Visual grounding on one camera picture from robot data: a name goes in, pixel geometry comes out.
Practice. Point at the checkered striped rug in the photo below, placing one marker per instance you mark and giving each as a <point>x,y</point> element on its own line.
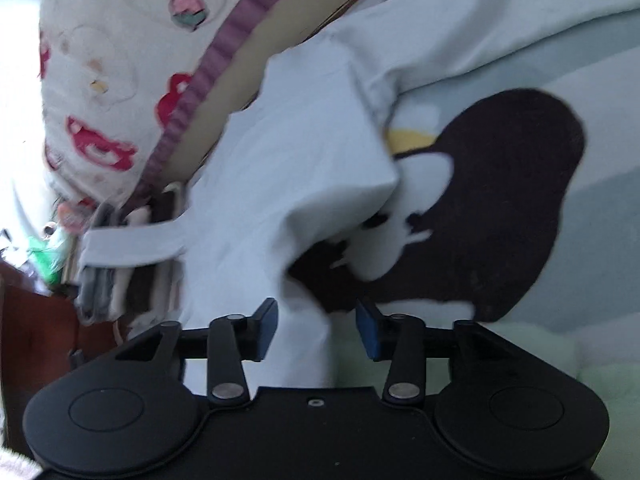
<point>500,185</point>

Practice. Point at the beige bed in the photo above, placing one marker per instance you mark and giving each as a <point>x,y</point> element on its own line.
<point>250,75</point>

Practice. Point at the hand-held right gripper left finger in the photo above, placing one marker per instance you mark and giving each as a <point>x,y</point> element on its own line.
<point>267,330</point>

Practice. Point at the grey folded garment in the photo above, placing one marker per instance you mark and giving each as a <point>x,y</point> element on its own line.
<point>97,290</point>

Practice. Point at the red-brown wooden dresser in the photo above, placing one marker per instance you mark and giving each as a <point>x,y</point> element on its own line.
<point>40,340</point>

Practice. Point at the white garment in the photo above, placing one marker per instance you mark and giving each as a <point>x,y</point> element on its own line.
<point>280,160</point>

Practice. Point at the bear print quilted blanket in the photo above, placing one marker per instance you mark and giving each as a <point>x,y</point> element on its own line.
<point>125,60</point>

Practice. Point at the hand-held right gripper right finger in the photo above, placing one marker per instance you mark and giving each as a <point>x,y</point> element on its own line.
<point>367,332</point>

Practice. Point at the green plastic bag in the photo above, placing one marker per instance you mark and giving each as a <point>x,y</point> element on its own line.
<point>47,260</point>

